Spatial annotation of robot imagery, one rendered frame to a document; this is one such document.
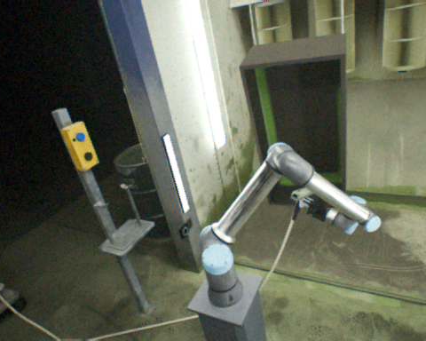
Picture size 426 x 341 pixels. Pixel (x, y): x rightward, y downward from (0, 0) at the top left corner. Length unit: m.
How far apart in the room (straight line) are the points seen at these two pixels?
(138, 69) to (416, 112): 2.52
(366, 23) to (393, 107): 0.83
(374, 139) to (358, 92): 0.50
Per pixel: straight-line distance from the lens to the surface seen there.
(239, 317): 1.63
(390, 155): 3.33
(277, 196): 2.67
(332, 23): 3.04
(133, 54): 2.03
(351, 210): 1.66
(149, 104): 2.06
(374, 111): 3.41
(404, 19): 3.00
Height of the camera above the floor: 1.93
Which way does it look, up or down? 27 degrees down
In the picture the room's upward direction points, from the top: 12 degrees counter-clockwise
